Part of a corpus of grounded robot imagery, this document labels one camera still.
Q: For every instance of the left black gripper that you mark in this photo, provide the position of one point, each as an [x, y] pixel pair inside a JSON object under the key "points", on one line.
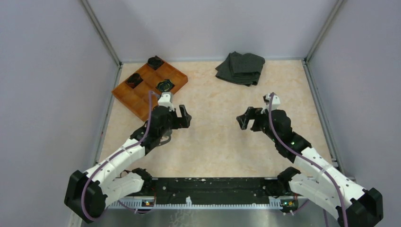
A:
{"points": [[183, 122]]}

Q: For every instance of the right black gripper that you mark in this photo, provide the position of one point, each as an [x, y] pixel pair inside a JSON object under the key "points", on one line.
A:
{"points": [[257, 112]]}

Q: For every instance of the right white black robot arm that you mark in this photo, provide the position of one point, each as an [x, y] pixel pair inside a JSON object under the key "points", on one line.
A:
{"points": [[312, 176]]}

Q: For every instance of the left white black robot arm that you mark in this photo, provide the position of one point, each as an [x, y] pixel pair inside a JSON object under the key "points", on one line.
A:
{"points": [[90, 192]]}

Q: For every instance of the black green coiled object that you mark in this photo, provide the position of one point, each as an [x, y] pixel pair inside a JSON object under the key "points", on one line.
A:
{"points": [[165, 86]]}

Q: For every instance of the dark grey folded cloth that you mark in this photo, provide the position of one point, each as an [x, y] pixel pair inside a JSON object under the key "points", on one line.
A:
{"points": [[241, 69]]}

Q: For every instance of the orange compartment tray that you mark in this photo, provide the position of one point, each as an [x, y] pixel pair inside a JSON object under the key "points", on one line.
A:
{"points": [[136, 99]]}

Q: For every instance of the black object left compartment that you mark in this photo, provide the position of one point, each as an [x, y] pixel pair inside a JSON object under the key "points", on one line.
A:
{"points": [[134, 80]]}

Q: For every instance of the black object compartment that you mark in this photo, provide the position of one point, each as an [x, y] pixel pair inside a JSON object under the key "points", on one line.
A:
{"points": [[155, 62], [134, 80]]}

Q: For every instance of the black object back compartment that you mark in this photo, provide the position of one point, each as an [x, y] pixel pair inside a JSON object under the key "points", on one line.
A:
{"points": [[155, 62]]}

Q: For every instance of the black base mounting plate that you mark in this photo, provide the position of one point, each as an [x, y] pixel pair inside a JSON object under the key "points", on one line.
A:
{"points": [[218, 191]]}

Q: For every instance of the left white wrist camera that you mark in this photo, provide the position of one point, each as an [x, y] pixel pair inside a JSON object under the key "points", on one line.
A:
{"points": [[166, 100]]}

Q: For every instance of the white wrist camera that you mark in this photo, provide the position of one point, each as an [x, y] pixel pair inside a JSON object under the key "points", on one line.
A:
{"points": [[166, 100], [272, 102]]}

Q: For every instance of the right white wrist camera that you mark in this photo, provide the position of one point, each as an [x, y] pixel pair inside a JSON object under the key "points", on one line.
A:
{"points": [[272, 102]]}

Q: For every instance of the white cable duct rail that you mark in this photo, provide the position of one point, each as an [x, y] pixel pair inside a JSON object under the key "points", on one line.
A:
{"points": [[143, 204]]}

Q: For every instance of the left aluminium frame post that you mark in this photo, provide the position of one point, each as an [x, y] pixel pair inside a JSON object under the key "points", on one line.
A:
{"points": [[99, 29]]}

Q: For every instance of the aluminium frame post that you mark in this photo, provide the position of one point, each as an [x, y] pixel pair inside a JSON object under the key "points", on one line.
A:
{"points": [[99, 29], [325, 29]]}

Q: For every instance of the right aluminium frame post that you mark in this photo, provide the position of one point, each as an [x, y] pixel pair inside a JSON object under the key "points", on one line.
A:
{"points": [[325, 29]]}

